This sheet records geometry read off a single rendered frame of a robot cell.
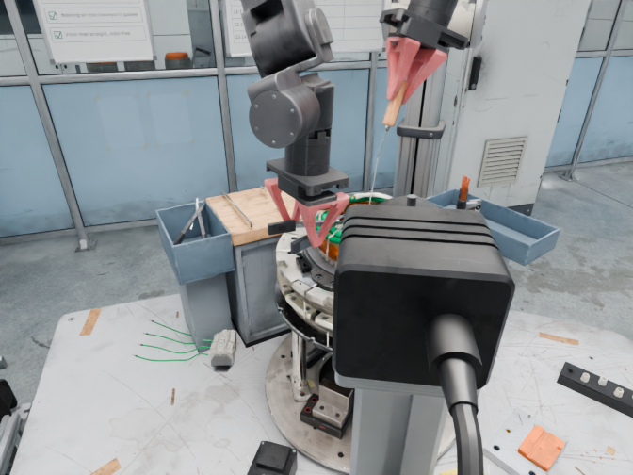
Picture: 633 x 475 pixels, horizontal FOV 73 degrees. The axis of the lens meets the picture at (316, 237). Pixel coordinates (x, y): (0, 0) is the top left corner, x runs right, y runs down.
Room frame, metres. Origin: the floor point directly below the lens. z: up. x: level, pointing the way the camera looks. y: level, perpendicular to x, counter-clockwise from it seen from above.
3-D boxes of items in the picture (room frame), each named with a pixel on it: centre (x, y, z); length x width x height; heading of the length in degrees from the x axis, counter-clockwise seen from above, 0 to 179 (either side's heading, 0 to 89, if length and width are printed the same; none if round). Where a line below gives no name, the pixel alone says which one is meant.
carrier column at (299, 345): (0.57, 0.03, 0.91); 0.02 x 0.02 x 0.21
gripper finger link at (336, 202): (0.50, 0.01, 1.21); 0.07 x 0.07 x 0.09; 36
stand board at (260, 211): (0.82, 0.11, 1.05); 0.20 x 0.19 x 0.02; 118
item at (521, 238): (0.79, -0.35, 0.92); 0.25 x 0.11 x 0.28; 37
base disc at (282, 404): (0.60, -0.09, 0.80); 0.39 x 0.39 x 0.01
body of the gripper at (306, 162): (0.52, 0.01, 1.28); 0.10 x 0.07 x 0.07; 36
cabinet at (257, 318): (0.82, 0.11, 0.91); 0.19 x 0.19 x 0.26; 28
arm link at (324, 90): (0.51, 0.01, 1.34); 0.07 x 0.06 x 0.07; 160
